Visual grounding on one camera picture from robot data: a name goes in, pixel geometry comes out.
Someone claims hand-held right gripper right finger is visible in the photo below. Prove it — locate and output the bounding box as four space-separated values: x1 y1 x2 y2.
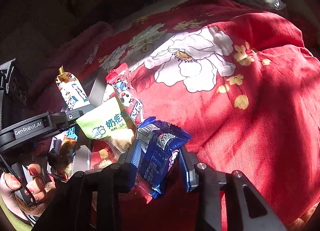
178 146 287 231

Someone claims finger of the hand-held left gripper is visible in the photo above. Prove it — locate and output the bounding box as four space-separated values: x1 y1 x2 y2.
51 110 85 128

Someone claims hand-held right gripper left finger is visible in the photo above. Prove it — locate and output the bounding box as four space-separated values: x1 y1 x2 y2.
32 140 140 231

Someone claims blue cookie packet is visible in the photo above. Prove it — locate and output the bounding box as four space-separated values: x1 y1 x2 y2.
135 116 193 199

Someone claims gold-topped white snack packet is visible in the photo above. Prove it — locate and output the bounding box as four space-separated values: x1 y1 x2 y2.
55 66 90 111

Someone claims clear packet of brown snack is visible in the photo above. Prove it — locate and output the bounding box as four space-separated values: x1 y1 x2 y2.
56 136 77 176

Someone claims pale green snack packet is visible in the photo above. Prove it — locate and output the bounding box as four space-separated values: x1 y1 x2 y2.
76 96 137 159

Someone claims pink printed cardboard box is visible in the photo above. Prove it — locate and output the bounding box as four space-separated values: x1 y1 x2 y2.
71 67 112 171

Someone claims red cartoon snack packet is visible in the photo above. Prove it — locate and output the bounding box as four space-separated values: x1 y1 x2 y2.
106 62 144 125

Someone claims person's left forearm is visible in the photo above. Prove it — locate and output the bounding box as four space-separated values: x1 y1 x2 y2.
0 193 38 231

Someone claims person's left hand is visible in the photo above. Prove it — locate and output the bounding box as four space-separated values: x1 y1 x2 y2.
0 162 54 216

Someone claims red floral blanket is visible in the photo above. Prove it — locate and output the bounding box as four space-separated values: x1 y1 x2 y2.
80 0 320 231

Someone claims pink blanket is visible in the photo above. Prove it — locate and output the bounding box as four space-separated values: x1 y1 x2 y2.
27 21 113 97

